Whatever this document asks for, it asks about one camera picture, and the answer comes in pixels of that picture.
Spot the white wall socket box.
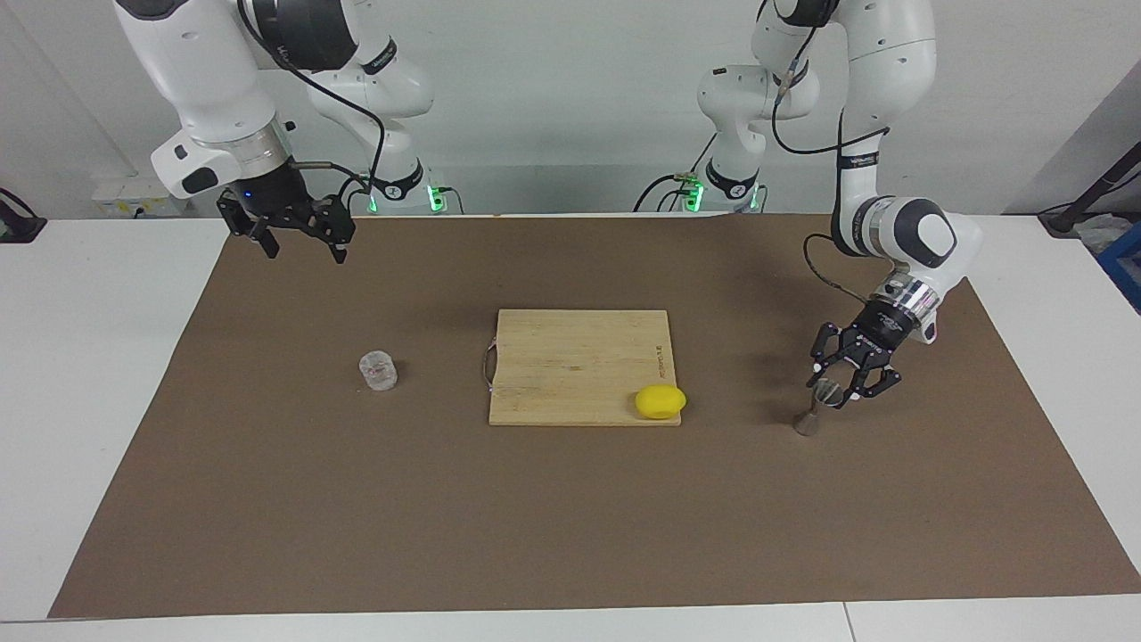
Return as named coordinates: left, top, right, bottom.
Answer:
left=92, top=176, right=184, bottom=218

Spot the yellow lemon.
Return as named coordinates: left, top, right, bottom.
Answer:
left=635, top=385, right=688, bottom=420

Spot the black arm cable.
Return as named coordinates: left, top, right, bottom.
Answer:
left=771, top=53, right=892, bottom=304
left=236, top=0, right=389, bottom=210

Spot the brown table mat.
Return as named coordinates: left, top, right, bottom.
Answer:
left=49, top=212, right=1141, bottom=619

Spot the black right base cable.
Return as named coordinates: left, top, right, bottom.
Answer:
left=337, top=171, right=373, bottom=215

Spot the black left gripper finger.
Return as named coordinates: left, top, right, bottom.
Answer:
left=838, top=352, right=902, bottom=411
left=807, top=323, right=857, bottom=389

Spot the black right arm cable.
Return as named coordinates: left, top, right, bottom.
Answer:
left=236, top=0, right=389, bottom=210

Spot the black left base cable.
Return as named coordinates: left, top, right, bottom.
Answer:
left=633, top=134, right=718, bottom=213

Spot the bamboo cutting board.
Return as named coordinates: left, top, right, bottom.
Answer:
left=481, top=309, right=683, bottom=427

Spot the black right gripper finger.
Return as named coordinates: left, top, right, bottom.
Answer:
left=308, top=196, right=356, bottom=265
left=217, top=194, right=280, bottom=260

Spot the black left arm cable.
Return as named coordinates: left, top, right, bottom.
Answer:
left=771, top=53, right=892, bottom=304

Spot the black base cable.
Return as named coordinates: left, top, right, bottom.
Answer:
left=337, top=171, right=373, bottom=215
left=633, top=134, right=718, bottom=213

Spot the steel double jigger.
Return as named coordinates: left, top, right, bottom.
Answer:
left=793, top=379, right=843, bottom=438

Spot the blue box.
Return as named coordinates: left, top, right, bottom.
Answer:
left=1096, top=223, right=1141, bottom=313

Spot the black clamp base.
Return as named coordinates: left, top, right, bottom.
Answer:
left=0, top=187, right=47, bottom=243

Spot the black stand pole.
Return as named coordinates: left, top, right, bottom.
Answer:
left=1038, top=143, right=1141, bottom=237

